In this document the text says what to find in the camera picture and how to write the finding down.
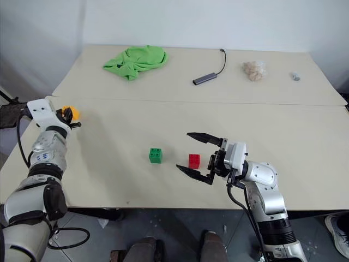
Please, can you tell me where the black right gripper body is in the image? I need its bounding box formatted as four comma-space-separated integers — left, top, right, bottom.
206, 138, 232, 178

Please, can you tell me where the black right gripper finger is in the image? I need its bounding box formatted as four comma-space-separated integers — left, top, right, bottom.
176, 164, 215, 186
186, 132, 223, 147

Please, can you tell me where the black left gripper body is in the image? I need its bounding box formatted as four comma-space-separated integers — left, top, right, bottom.
56, 109, 74, 129

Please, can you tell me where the orange toy brick cube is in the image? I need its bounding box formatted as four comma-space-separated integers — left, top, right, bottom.
61, 105, 82, 122

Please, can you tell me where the red toy brick cube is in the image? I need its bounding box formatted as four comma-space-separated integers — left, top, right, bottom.
188, 153, 201, 169

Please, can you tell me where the green toy brick cube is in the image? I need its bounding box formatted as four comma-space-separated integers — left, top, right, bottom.
148, 147, 164, 164

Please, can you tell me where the dark rounded shape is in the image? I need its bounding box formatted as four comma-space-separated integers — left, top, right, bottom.
200, 230, 228, 262
127, 236, 165, 262

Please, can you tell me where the clear bag of wooden pieces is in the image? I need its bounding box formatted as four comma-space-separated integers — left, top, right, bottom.
242, 61, 268, 82

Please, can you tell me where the crumpled green cloth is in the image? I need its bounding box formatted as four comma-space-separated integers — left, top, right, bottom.
103, 45, 170, 82

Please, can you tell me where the white sneaker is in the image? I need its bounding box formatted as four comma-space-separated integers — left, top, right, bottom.
324, 213, 349, 256

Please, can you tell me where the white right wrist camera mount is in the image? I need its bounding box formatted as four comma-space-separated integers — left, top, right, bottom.
222, 141, 249, 178

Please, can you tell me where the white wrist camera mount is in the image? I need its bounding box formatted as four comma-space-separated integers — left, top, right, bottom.
222, 141, 249, 178
26, 99, 72, 132

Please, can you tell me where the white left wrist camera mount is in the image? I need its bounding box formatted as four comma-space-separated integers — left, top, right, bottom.
26, 99, 72, 132

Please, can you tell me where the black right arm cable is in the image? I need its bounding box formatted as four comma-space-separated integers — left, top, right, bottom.
226, 174, 271, 262

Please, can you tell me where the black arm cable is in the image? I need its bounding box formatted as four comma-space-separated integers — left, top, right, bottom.
15, 108, 33, 169
226, 174, 271, 262

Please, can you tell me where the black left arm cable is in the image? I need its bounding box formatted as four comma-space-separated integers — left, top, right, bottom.
15, 108, 33, 169

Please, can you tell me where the grey usb hub with cable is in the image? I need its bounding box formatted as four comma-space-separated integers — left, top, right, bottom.
192, 48, 228, 86

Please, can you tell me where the black cable loop on floor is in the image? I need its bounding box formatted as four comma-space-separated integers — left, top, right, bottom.
46, 227, 91, 249

